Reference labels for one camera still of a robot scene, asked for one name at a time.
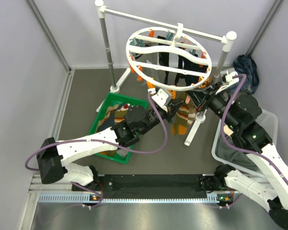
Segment dark navy hanging socks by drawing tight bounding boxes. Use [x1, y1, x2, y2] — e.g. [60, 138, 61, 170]
[156, 35, 207, 86]

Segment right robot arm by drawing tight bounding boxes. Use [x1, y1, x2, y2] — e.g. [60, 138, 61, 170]
[187, 87, 288, 230]

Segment white laundry basket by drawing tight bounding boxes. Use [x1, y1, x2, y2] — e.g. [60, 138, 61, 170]
[211, 110, 278, 177]

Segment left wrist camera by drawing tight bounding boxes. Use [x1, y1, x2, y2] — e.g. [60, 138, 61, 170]
[148, 88, 172, 111]

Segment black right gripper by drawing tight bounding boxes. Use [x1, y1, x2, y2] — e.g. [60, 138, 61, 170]
[187, 81, 239, 129]

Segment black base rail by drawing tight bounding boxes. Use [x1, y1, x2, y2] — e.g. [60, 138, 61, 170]
[95, 174, 213, 199]

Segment olive green striped sock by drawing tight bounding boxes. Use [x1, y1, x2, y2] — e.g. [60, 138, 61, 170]
[171, 92, 197, 136]

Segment white round sock hanger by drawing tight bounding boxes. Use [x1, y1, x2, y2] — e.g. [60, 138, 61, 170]
[126, 23, 212, 91]

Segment green plastic bin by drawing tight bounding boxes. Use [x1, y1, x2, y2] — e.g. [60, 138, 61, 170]
[88, 93, 148, 164]

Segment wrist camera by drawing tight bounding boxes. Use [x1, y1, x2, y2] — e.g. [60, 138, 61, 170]
[148, 88, 172, 111]
[216, 68, 239, 94]

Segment white drying rack stand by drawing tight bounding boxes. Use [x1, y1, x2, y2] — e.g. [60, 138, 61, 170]
[95, 0, 237, 146]

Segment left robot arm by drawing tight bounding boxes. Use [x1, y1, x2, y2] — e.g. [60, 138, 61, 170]
[36, 99, 183, 190]

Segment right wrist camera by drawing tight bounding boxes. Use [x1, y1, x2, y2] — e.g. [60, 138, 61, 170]
[216, 68, 239, 94]

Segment pink clip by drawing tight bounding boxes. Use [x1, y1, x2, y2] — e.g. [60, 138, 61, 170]
[185, 96, 191, 104]

